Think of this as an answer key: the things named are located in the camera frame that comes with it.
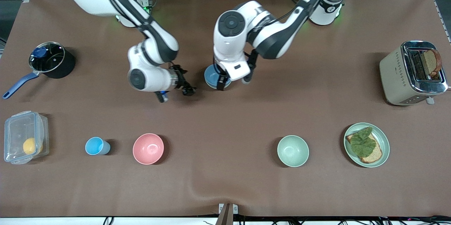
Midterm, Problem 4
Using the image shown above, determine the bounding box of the blue bowl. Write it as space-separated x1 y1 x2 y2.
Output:
204 64 233 89

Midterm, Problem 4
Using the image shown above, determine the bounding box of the pink bowl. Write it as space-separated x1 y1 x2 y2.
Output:
132 133 165 165

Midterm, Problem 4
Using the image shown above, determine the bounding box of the light blue cup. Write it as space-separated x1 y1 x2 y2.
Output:
85 137 111 156

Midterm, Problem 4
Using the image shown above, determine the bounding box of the glass lid with blue knob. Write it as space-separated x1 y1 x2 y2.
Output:
29 42 66 74

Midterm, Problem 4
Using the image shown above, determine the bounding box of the green lettuce leaf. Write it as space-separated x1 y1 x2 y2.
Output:
350 127 377 157

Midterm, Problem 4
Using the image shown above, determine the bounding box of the yellow round fruit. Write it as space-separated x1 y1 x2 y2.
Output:
23 138 43 155

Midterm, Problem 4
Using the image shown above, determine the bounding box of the bread slice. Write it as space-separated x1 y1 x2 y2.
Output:
345 132 383 164

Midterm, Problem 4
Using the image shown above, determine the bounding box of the clear plastic lidded container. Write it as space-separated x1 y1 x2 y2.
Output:
4 111 50 165

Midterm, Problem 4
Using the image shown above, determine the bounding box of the pale green plate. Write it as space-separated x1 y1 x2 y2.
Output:
344 123 390 168

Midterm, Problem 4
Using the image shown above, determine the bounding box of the beige and chrome toaster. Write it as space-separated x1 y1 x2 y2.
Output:
379 41 449 106

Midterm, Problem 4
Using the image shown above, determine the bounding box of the brown toast slice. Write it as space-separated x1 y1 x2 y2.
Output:
421 49 443 77

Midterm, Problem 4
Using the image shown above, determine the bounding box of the black saucepan with blue handle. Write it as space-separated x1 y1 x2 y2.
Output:
3 42 76 99

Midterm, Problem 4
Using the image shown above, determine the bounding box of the metal table edge bracket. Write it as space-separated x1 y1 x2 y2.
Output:
218 203 239 225

